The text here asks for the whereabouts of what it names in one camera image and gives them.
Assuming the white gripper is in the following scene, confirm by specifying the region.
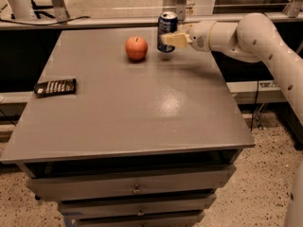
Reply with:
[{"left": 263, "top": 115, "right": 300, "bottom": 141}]
[{"left": 161, "top": 21, "right": 215, "bottom": 52}]

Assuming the blue pepsi can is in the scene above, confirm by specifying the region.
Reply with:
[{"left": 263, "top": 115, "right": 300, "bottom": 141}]
[{"left": 157, "top": 11, "right": 178, "bottom": 53}]

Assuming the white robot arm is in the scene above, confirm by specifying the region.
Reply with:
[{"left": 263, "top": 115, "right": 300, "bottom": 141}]
[{"left": 160, "top": 13, "right": 303, "bottom": 124}]

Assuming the red apple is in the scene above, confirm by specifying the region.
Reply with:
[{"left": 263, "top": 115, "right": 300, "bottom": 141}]
[{"left": 125, "top": 36, "right": 148, "bottom": 61}]

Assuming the white pipe leg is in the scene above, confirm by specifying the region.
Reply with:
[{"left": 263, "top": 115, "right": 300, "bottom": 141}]
[{"left": 6, "top": 0, "right": 36, "bottom": 20}]

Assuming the grey top drawer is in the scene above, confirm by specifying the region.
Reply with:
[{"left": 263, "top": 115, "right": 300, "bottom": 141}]
[{"left": 27, "top": 165, "right": 236, "bottom": 201}]

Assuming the grey drawer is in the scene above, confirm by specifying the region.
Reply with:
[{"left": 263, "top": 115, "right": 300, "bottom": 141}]
[
  {"left": 65, "top": 211, "right": 205, "bottom": 227},
  {"left": 59, "top": 192, "right": 216, "bottom": 219},
  {"left": 27, "top": 165, "right": 236, "bottom": 201}
]

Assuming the grey bottom drawer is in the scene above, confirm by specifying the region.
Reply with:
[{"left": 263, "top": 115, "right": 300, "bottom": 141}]
[{"left": 65, "top": 211, "right": 205, "bottom": 227}]

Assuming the grey middle drawer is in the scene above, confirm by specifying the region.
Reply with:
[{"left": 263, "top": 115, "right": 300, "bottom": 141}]
[{"left": 59, "top": 192, "right": 216, "bottom": 219}]

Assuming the metal frame post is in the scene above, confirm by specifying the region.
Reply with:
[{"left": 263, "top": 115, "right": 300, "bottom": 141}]
[{"left": 175, "top": 0, "right": 187, "bottom": 21}]

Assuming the black hanging cable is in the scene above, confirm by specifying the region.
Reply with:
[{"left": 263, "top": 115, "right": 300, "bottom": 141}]
[{"left": 250, "top": 79, "right": 261, "bottom": 132}]

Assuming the black cable on rail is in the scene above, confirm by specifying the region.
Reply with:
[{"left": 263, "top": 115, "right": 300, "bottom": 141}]
[{"left": 0, "top": 15, "right": 92, "bottom": 26}]

